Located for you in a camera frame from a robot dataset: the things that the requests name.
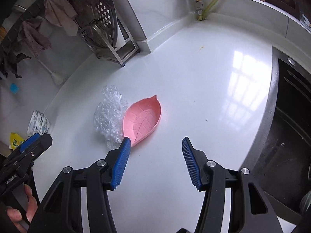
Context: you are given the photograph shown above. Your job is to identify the black hanging rag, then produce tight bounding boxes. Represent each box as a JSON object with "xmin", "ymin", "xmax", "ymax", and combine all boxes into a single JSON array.
[{"xmin": 1, "ymin": 42, "xmax": 32, "ymax": 79}]

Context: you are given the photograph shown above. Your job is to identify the mauve hanging cloth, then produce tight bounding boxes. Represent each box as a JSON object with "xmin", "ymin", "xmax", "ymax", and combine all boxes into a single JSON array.
[{"xmin": 17, "ymin": 18, "xmax": 52, "ymax": 57}]

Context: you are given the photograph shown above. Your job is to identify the person's left hand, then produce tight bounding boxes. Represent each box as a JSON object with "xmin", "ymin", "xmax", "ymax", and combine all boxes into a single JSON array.
[{"xmin": 6, "ymin": 184, "xmax": 38, "ymax": 233}]

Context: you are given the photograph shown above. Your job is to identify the perforated steel steamer tray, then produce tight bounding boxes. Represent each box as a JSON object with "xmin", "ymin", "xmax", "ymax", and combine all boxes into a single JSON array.
[{"xmin": 68, "ymin": 0, "xmax": 118, "ymax": 47}]

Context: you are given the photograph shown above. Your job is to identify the beige hanging cloth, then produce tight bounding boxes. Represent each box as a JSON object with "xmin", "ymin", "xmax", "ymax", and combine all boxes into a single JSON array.
[{"xmin": 44, "ymin": 0, "xmax": 79, "ymax": 36}]

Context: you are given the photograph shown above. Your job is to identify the clear bubble wrap piece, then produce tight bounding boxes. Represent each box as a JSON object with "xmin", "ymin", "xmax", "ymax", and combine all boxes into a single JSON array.
[{"xmin": 93, "ymin": 85, "xmax": 129, "ymax": 150}]

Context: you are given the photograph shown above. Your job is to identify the black kitchen sink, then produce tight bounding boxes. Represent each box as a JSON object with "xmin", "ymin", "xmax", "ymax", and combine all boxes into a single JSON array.
[{"xmin": 243, "ymin": 47, "xmax": 310, "ymax": 225}]

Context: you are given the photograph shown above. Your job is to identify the yellow green gas hose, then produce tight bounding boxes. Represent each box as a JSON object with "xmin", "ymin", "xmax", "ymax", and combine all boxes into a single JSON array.
[{"xmin": 197, "ymin": 0, "xmax": 227, "ymax": 21}]

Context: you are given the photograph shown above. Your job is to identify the pink leaf shaped dish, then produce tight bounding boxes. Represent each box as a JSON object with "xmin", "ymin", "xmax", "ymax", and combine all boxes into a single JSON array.
[{"xmin": 122, "ymin": 95, "xmax": 162, "ymax": 147}]

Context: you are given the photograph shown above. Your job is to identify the white bottle brush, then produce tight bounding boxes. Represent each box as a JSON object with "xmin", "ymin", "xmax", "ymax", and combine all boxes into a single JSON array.
[{"xmin": 30, "ymin": 50, "xmax": 64, "ymax": 86}]

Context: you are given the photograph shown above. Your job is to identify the top floral ceramic bowl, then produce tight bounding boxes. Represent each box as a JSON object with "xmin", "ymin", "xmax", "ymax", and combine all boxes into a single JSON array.
[{"xmin": 26, "ymin": 110, "xmax": 51, "ymax": 138}]

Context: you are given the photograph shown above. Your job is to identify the metal dish rack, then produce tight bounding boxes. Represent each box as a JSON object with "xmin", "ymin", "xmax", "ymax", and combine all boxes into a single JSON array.
[{"xmin": 78, "ymin": 16, "xmax": 140, "ymax": 67}]

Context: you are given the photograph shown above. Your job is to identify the clear plastic box on sill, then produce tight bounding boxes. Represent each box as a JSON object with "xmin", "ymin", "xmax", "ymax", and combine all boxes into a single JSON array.
[{"xmin": 299, "ymin": 10, "xmax": 311, "ymax": 32}]

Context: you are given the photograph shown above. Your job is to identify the yellow green seasoning pouch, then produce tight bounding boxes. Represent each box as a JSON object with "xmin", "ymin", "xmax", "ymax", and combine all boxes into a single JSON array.
[{"xmin": 9, "ymin": 133, "xmax": 25, "ymax": 150}]

